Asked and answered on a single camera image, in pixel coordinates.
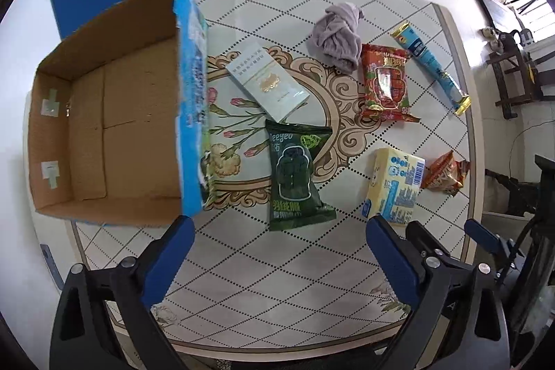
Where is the yellow blue tissue pack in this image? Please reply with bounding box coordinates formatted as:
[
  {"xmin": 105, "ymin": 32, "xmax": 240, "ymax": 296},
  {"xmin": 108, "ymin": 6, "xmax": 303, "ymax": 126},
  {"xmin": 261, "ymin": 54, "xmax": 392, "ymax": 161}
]
[{"xmin": 362, "ymin": 147, "xmax": 425, "ymax": 225}]

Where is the red floral wipes pack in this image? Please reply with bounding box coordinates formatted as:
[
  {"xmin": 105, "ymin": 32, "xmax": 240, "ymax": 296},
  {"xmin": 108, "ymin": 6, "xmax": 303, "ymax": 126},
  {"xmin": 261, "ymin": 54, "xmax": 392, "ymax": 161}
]
[{"xmin": 361, "ymin": 43, "xmax": 420, "ymax": 123}]

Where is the dark green wipes pack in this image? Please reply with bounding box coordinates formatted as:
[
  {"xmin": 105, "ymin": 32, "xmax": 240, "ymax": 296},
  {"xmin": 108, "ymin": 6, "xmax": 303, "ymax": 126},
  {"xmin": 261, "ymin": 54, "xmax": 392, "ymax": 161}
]
[{"xmin": 265, "ymin": 119, "xmax": 336, "ymax": 231}]

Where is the orange snack packet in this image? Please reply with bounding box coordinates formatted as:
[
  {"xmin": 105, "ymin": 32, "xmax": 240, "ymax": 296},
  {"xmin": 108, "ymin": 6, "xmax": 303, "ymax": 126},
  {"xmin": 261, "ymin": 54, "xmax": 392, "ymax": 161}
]
[{"xmin": 421, "ymin": 150, "xmax": 470, "ymax": 196}]

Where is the open cardboard box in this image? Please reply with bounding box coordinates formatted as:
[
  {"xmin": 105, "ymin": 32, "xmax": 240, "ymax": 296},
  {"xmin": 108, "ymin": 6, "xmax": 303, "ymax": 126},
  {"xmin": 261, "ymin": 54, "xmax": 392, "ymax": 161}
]
[{"xmin": 27, "ymin": 0, "xmax": 210, "ymax": 226}]

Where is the white carton box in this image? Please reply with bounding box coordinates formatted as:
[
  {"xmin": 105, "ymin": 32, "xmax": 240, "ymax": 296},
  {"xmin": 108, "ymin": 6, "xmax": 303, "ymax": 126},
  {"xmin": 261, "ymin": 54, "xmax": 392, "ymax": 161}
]
[{"xmin": 226, "ymin": 42, "xmax": 310, "ymax": 122}]

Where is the lilac towel cloth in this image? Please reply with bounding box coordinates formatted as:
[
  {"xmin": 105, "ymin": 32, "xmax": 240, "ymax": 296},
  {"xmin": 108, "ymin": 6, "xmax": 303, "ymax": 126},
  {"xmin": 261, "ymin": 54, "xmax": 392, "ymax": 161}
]
[{"xmin": 307, "ymin": 2, "xmax": 364, "ymax": 74}]

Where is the blue gold long packet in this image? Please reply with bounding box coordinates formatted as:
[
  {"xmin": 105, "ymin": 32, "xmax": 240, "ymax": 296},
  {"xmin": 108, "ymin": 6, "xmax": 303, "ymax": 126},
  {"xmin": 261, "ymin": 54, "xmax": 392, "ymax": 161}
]
[{"xmin": 390, "ymin": 21, "xmax": 471, "ymax": 115}]

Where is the dark wooden stool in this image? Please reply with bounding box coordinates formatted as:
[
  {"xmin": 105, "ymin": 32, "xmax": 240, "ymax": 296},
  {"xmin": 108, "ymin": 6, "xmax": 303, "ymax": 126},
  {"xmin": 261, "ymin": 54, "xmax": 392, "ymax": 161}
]
[{"xmin": 486, "ymin": 47, "xmax": 554, "ymax": 120}]

